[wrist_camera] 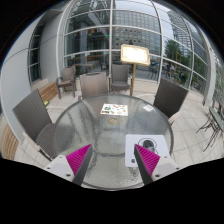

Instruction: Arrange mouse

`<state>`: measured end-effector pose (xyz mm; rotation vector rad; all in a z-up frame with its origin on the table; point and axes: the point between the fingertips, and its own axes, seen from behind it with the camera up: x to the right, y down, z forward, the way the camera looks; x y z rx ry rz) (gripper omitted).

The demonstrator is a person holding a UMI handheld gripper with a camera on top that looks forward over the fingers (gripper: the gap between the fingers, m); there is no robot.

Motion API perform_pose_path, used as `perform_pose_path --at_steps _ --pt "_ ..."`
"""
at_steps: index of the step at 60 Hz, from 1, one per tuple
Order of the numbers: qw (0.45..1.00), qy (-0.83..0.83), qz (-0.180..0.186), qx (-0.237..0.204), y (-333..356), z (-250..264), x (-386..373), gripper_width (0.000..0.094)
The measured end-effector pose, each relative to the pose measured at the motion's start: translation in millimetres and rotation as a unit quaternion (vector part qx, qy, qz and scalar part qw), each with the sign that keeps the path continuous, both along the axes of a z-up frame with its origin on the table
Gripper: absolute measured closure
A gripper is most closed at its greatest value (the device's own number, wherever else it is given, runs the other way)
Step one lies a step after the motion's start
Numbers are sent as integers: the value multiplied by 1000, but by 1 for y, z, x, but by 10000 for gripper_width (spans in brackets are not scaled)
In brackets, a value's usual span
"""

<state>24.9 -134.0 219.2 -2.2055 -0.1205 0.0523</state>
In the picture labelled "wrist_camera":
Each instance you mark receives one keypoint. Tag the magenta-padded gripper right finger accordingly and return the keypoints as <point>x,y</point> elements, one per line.
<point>148,160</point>

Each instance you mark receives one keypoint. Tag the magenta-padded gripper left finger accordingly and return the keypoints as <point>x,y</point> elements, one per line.
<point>78,160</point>

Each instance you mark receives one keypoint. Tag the black computer mouse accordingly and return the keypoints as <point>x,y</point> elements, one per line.
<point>146,144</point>

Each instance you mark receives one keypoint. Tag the white printed mouse pad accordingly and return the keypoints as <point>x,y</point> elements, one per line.
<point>130,150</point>

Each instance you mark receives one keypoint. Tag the colourful menu card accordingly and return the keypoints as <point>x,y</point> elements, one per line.
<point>114,109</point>

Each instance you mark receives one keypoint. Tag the grey wicker chair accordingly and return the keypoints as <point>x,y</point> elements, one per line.
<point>120,73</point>
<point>31,115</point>
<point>93,85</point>
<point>68,75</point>
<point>170,98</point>

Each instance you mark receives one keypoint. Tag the wooden slat bench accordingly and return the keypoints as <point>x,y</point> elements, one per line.
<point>9,143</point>
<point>48,93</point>

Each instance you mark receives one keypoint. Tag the dark metal folding chair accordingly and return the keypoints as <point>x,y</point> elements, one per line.
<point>215,121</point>

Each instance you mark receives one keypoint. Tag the gold menu sign stand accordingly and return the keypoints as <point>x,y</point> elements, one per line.
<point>135,55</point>

